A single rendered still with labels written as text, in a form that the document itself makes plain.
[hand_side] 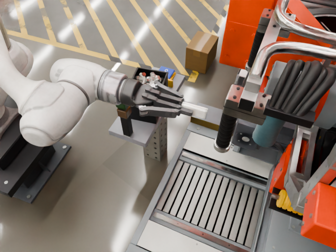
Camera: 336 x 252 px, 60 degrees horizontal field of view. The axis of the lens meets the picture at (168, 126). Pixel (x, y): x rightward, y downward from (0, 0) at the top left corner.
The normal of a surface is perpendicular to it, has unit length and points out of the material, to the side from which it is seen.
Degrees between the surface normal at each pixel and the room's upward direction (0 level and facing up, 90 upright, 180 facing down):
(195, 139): 0
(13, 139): 3
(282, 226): 0
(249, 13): 90
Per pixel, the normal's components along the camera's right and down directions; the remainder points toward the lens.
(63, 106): 0.68, -0.31
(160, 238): 0.00, -0.62
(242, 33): -0.40, 0.72
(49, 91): 0.44, -0.54
